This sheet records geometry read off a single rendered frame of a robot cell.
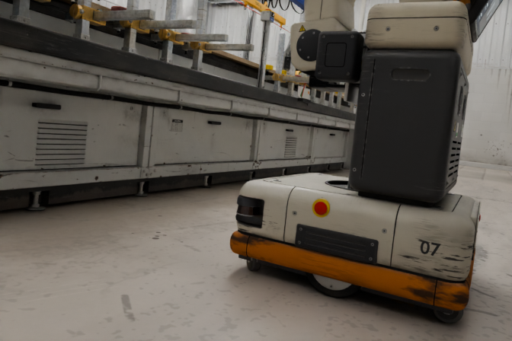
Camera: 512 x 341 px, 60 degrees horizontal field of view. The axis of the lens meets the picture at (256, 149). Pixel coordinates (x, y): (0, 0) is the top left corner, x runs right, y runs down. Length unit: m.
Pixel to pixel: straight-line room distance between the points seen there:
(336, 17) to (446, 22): 0.39
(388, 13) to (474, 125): 10.85
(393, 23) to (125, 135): 1.53
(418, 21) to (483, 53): 11.05
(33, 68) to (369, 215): 1.22
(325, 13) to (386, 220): 0.69
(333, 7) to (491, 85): 10.75
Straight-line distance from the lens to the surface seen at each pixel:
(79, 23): 1.85
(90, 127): 2.21
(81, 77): 1.87
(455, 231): 1.18
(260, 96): 2.97
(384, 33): 1.26
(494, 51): 12.31
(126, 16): 1.75
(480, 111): 12.08
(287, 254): 1.29
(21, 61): 1.72
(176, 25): 1.92
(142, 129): 2.44
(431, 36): 1.24
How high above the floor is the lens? 0.45
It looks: 3 degrees down
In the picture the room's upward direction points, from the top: 6 degrees clockwise
